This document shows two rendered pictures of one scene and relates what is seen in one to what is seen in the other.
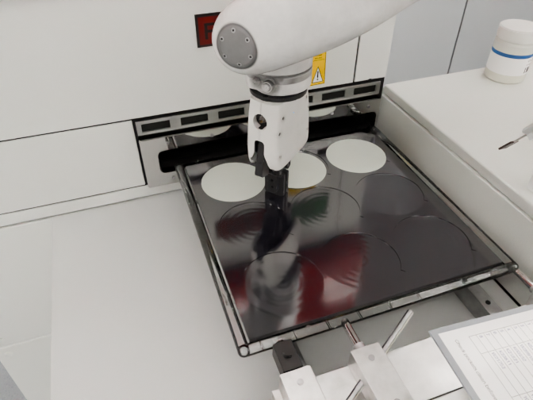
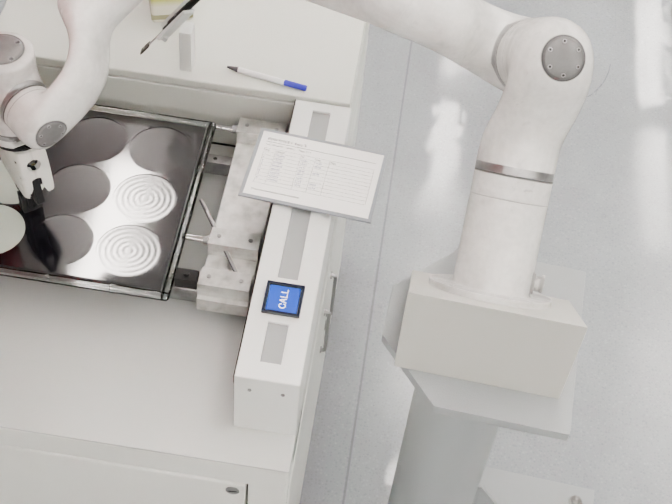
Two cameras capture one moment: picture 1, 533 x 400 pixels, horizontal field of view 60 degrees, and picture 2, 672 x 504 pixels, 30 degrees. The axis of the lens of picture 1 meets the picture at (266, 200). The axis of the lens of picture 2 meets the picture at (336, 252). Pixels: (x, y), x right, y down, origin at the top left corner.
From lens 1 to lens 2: 1.50 m
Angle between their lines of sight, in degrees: 47
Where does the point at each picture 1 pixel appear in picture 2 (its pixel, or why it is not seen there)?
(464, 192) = (135, 97)
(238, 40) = (53, 129)
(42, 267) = not seen: outside the picture
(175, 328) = (88, 348)
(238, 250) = (78, 261)
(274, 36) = (76, 113)
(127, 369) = (102, 388)
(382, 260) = (154, 186)
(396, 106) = not seen: hidden behind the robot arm
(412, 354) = (224, 219)
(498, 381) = (281, 188)
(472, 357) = (263, 188)
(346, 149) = not seen: hidden behind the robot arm
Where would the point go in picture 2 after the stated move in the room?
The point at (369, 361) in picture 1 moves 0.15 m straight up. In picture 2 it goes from (220, 238) to (220, 175)
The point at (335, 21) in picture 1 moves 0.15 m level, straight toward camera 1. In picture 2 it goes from (101, 82) to (185, 133)
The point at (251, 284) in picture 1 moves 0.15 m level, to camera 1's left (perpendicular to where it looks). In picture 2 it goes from (117, 268) to (59, 339)
